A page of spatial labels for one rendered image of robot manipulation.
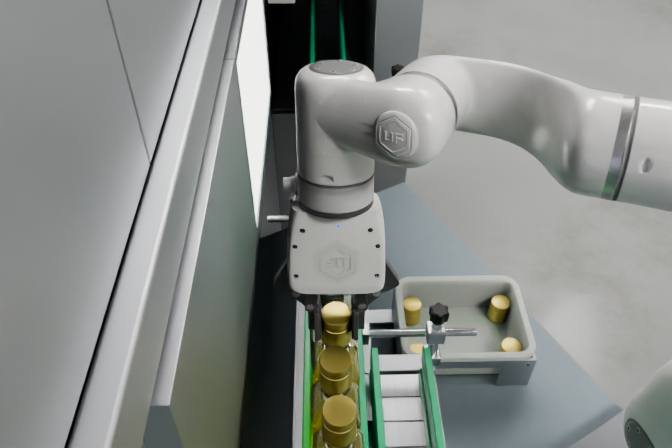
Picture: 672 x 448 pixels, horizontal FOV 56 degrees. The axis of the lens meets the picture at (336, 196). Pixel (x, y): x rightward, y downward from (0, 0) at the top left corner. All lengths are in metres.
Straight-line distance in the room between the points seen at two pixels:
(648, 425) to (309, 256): 0.40
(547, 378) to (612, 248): 1.40
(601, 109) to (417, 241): 0.88
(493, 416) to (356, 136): 0.70
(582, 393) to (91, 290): 0.94
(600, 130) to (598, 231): 2.09
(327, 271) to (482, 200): 1.97
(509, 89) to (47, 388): 0.44
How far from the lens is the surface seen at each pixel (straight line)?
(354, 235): 0.62
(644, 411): 0.78
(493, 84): 0.61
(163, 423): 0.51
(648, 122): 0.52
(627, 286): 2.45
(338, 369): 0.67
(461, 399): 1.15
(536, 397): 1.18
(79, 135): 0.40
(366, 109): 0.53
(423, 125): 0.51
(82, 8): 0.42
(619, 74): 3.56
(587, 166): 0.51
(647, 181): 0.52
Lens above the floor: 1.73
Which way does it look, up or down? 43 degrees down
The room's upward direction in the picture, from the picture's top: straight up
